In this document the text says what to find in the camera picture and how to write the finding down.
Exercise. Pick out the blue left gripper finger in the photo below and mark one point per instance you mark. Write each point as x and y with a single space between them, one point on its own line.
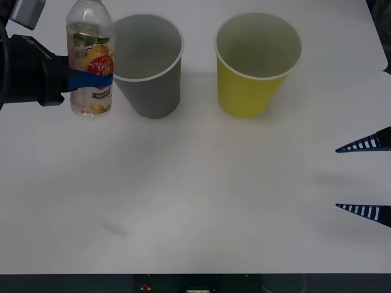
91 81
62 62

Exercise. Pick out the grey plastic bin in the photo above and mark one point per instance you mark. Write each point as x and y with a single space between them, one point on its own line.
152 97

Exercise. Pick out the clear bottle with red cap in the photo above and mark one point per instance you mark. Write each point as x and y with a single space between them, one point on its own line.
88 45

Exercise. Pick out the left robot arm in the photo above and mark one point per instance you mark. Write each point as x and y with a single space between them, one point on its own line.
27 12

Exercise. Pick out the yellow-green plastic bin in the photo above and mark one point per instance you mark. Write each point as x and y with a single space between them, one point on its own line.
244 97

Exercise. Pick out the black robot torso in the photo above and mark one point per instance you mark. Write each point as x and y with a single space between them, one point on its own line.
198 284

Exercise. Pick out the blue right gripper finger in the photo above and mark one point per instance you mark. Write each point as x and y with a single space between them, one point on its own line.
366 145
366 212

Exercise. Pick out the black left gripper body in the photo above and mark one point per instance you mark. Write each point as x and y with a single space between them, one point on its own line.
30 73

